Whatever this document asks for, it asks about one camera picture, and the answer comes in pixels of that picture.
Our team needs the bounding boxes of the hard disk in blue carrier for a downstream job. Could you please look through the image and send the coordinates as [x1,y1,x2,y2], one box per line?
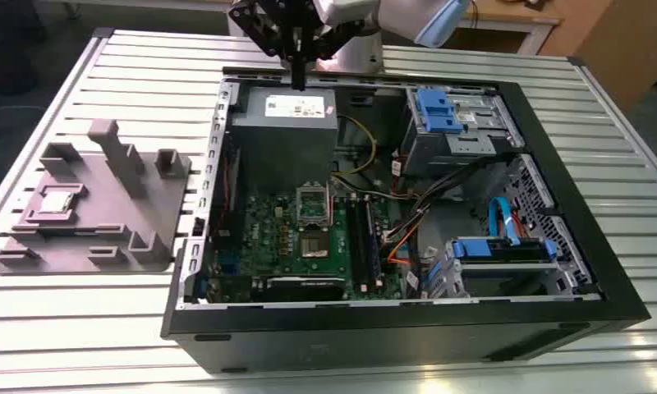
[449,239,560,264]

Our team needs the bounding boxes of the silver optical drive cage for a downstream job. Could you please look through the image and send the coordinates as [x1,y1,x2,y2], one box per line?
[400,85,527,178]

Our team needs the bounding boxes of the black cable bundle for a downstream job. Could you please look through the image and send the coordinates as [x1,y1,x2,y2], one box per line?
[381,152,523,244]

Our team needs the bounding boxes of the metal socket cover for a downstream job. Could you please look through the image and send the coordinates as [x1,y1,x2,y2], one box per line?
[295,179,335,226]

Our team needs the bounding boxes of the orange wires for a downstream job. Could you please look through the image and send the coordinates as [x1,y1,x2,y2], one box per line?
[385,227,421,268]

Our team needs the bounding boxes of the grey parts rack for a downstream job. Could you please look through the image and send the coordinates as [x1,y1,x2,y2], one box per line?
[0,118,193,275]

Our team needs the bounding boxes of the black open PC case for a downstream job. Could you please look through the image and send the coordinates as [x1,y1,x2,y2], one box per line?
[159,65,652,374]

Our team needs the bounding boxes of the black RAM slot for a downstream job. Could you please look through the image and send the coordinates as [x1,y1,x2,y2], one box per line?
[352,195,372,291]
[357,195,377,290]
[345,195,365,291]

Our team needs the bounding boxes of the black graphics card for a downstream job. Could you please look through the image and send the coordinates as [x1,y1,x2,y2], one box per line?
[263,274,347,304]

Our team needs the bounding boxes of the blue plastic drive latch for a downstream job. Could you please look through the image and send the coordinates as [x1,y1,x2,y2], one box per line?
[417,88,468,135]

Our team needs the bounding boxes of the yellow wire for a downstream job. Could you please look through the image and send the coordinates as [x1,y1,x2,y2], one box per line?
[331,113,379,178]

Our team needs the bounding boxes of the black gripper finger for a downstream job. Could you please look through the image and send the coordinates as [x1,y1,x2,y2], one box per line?
[228,2,304,91]
[299,23,359,92]

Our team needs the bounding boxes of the silver CPU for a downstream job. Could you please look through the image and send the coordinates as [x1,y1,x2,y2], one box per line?
[37,190,84,213]

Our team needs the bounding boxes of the silver disk bay cage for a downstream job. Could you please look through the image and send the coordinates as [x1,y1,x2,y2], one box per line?
[441,236,596,300]

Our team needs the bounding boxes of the green motherboard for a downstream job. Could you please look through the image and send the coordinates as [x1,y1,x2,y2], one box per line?
[205,192,408,304]

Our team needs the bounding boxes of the wooden desk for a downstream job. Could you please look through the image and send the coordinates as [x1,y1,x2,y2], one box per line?
[453,0,564,57]

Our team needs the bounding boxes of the CPU socket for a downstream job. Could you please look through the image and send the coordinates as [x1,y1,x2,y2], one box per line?
[297,223,331,259]

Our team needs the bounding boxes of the grey power supply unit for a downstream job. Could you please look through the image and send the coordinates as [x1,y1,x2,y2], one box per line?
[231,86,340,188]

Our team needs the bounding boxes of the wooden cabinet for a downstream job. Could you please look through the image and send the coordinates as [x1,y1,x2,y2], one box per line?
[541,0,657,112]

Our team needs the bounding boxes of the blue data cable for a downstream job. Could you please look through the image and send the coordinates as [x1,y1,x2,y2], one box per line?
[487,195,523,248]

